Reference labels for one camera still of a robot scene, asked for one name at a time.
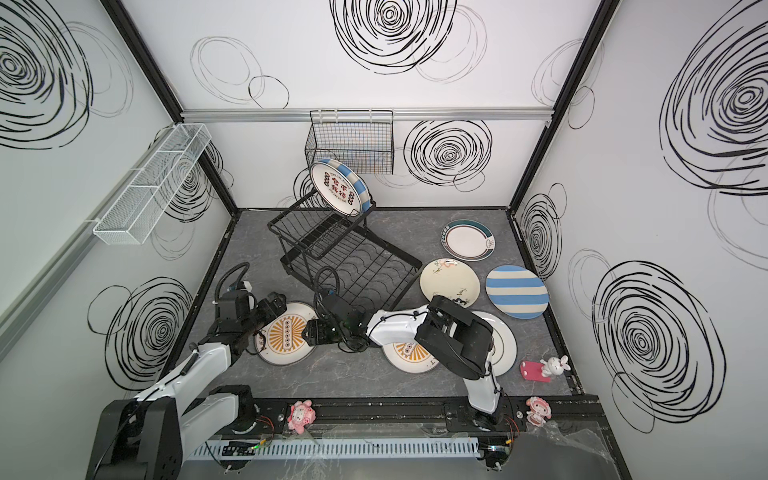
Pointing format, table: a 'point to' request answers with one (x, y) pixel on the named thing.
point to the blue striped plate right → (517, 291)
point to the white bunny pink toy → (543, 370)
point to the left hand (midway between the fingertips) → (279, 301)
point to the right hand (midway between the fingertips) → (305, 338)
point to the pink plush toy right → (539, 411)
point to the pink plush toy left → (301, 414)
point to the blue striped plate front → (343, 187)
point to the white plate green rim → (469, 240)
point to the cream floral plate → (450, 278)
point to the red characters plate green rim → (340, 187)
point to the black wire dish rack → (326, 239)
